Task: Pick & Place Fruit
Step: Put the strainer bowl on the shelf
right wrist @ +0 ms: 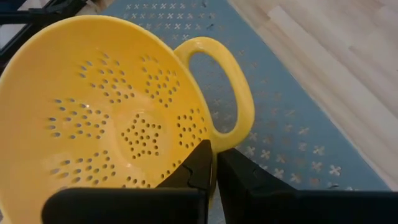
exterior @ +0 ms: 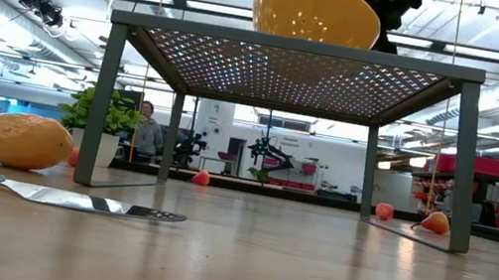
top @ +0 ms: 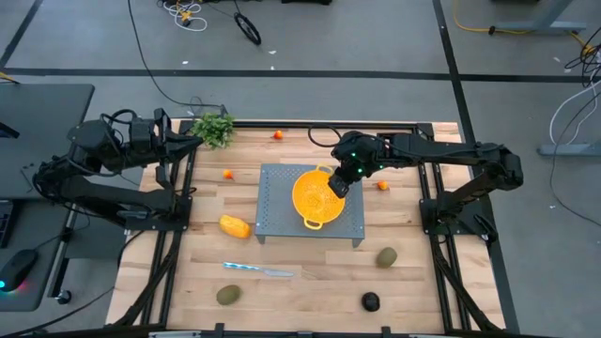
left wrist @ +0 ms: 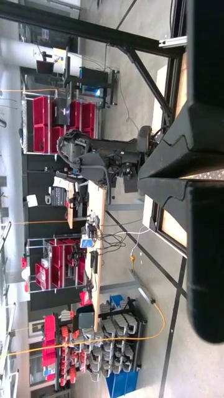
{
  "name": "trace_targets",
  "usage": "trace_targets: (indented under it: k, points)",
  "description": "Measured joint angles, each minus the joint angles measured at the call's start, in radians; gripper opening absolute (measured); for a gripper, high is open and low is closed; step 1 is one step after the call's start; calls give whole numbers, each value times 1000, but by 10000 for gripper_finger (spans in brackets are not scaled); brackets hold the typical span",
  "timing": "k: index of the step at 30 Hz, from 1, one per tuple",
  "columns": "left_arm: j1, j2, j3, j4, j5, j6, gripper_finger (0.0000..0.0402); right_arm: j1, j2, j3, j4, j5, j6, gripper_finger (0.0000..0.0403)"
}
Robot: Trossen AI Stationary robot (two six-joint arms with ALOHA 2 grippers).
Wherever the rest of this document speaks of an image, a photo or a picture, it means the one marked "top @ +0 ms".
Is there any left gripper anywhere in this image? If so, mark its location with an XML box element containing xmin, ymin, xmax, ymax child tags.
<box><xmin>130</xmin><ymin>108</ymin><xmax>204</xmax><ymax>189</ymax></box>

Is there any yellow plastic colander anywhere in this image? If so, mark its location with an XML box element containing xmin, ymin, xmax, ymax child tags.
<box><xmin>291</xmin><ymin>162</ymin><xmax>347</xmax><ymax>231</ymax></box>

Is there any green brown kiwi fruit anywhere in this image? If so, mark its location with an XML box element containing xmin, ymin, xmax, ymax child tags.
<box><xmin>375</xmin><ymin>246</ymin><xmax>399</xmax><ymax>269</ymax></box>
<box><xmin>215</xmin><ymin>284</ymin><xmax>243</xmax><ymax>307</ymax></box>

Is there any black avocado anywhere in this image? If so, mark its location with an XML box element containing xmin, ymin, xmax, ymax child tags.
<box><xmin>361</xmin><ymin>291</ymin><xmax>381</xmax><ymax>314</ymax></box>

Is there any potted green plant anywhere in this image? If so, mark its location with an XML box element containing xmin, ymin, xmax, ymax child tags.
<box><xmin>189</xmin><ymin>112</ymin><xmax>237</xmax><ymax>151</ymax></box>

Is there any grey perforated metal shelf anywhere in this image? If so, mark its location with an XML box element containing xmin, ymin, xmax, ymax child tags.
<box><xmin>254</xmin><ymin>162</ymin><xmax>366</xmax><ymax>249</ymax></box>

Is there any large yellow orange mango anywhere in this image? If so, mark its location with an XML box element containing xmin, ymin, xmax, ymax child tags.
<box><xmin>219</xmin><ymin>214</ymin><xmax>253</xmax><ymax>240</ymax></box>

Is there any black desk top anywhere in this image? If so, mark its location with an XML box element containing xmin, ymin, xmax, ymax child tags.
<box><xmin>0</xmin><ymin>83</ymin><xmax>96</xmax><ymax>201</ymax></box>

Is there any black keyboard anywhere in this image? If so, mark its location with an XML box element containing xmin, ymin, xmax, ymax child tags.
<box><xmin>0</xmin><ymin>200</ymin><xmax>19</xmax><ymax>249</ymax></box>

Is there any black computer mouse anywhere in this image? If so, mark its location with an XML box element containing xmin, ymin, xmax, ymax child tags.
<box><xmin>0</xmin><ymin>248</ymin><xmax>39</xmax><ymax>293</ymax></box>

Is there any grey desk surface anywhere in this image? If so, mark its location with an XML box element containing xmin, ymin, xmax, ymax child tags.
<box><xmin>0</xmin><ymin>196</ymin><xmax>79</xmax><ymax>314</ymax></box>

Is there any grey metal stand base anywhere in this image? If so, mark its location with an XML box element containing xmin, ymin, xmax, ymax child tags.
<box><xmin>537</xmin><ymin>140</ymin><xmax>601</xmax><ymax>158</ymax></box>
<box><xmin>491</xmin><ymin>0</ymin><xmax>588</xmax><ymax>36</ymax></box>

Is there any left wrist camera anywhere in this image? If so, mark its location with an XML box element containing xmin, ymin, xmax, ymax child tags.
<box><xmin>130</xmin><ymin>116</ymin><xmax>154</xmax><ymax>151</ymax></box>

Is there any black aluminium table frame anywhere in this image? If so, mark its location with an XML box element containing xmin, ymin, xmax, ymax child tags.
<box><xmin>106</xmin><ymin>117</ymin><xmax>522</xmax><ymax>338</ymax></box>

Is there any thin black floor cable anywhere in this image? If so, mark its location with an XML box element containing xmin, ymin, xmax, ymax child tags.
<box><xmin>126</xmin><ymin>0</ymin><xmax>225</xmax><ymax>110</ymax></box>

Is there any white coiled cable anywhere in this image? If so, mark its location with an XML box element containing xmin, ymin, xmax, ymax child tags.
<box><xmin>159</xmin><ymin>0</ymin><xmax>208</xmax><ymax>33</ymax></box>

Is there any black ring on floor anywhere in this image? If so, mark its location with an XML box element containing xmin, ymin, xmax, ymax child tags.
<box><xmin>233</xmin><ymin>11</ymin><xmax>263</xmax><ymax>47</ymax></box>

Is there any long black floor cable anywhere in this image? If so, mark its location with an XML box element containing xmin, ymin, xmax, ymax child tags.
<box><xmin>0</xmin><ymin>284</ymin><xmax>117</xmax><ymax>338</ymax></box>

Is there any yellow floor cable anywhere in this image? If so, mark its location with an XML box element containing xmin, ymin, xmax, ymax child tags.
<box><xmin>452</xmin><ymin>0</ymin><xmax>597</xmax><ymax>54</ymax></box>

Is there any white floor cable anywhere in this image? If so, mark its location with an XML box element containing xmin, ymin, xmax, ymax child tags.
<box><xmin>547</xmin><ymin>77</ymin><xmax>601</xmax><ymax>146</ymax></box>

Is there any black floor cable bundle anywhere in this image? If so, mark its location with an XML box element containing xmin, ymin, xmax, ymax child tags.
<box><xmin>548</xmin><ymin>39</ymin><xmax>601</xmax><ymax>229</ymax></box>

